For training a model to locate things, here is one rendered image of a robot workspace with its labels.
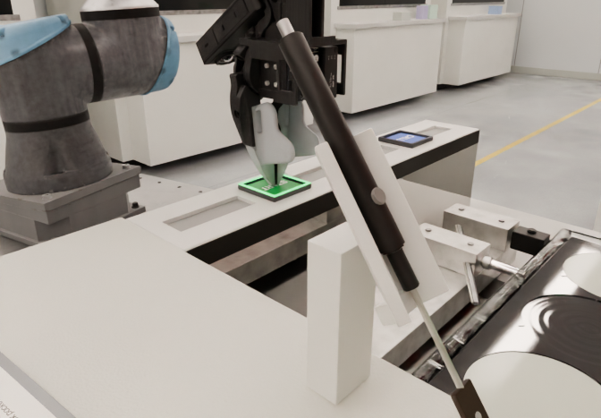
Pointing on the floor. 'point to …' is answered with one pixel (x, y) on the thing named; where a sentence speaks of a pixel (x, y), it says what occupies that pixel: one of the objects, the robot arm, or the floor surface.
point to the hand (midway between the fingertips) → (269, 171)
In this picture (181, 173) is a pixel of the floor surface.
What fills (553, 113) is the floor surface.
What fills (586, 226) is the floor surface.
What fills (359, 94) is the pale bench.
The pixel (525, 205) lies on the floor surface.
